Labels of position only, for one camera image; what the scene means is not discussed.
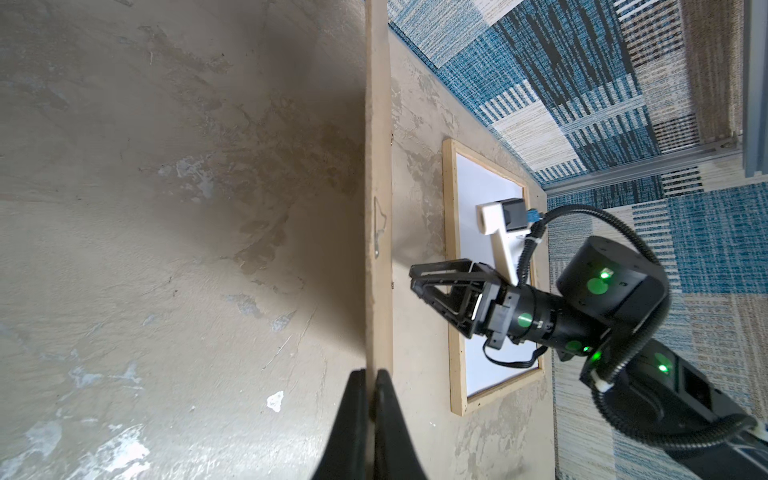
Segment brown hardboard backing panel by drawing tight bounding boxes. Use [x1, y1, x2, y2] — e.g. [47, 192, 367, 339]
[364, 0, 393, 390]

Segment light wooden picture frame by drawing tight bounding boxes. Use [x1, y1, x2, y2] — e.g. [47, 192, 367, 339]
[442, 138, 551, 416]

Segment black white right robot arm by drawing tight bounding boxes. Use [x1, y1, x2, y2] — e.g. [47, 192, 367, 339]
[409, 236, 767, 479]

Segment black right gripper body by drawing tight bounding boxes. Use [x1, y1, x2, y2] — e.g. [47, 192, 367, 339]
[474, 286, 600, 356]

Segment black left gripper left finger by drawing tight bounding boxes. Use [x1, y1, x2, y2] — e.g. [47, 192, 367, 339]
[312, 369, 368, 480]

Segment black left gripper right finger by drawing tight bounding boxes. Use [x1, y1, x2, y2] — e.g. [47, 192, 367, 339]
[374, 369, 426, 480]

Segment colour landscape photo underneath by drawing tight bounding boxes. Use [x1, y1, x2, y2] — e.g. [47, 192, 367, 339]
[456, 154, 541, 397]

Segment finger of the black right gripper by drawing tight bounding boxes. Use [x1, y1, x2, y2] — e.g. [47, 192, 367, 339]
[409, 259, 504, 298]
[411, 281, 485, 338]

